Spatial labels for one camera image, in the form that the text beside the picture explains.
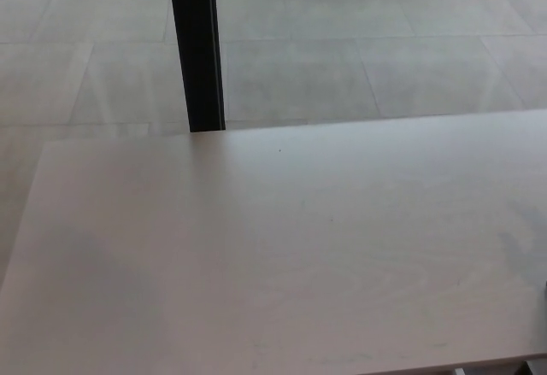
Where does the black metal post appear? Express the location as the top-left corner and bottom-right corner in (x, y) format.
(167, 0), (226, 133)

